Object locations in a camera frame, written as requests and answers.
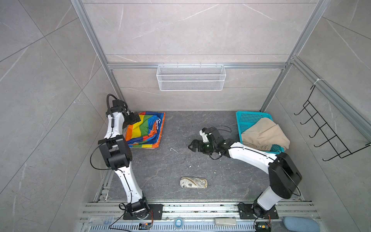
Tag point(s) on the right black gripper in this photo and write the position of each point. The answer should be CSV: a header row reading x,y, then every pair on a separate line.
x,y
201,149

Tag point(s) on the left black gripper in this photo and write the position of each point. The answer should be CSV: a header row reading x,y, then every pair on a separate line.
x,y
133,119

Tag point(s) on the rainbow striped shorts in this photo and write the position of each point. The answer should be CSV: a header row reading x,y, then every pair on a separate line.
x,y
148,132

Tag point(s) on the teal plastic basket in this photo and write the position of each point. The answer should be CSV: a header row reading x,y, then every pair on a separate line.
x,y
246,119

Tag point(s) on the beige shorts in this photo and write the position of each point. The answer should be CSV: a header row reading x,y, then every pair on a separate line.
x,y
264,134

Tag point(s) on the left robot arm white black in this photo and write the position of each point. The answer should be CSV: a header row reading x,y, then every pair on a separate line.
x,y
117,154

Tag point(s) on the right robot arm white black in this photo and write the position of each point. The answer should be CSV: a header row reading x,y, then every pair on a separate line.
x,y
284,176

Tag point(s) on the blue tape roll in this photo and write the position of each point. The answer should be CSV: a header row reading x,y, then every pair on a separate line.
x,y
178,223

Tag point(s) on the white remote box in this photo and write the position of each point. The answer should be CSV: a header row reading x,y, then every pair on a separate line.
x,y
225,221

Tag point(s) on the small green circuit board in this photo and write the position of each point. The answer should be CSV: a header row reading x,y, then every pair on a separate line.
x,y
145,226

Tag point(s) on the right small circuit board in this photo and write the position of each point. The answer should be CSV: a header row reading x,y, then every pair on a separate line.
x,y
262,227

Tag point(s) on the blue grey cushion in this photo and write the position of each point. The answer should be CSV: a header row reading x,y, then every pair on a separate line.
x,y
299,224

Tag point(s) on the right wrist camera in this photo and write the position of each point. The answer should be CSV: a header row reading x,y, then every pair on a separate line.
x,y
204,136

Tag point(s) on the white wire mesh shelf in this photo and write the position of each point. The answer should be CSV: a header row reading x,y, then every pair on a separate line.
x,y
191,77

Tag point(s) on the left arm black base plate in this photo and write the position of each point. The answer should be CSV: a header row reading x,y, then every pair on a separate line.
x,y
155,212

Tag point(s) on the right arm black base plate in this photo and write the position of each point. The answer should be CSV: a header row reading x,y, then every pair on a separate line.
x,y
246,211

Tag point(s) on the aluminium mounting rail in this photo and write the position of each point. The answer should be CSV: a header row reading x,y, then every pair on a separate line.
x,y
198,216

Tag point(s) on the black wire hook rack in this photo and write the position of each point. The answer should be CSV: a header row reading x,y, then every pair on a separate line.
x,y
324,128

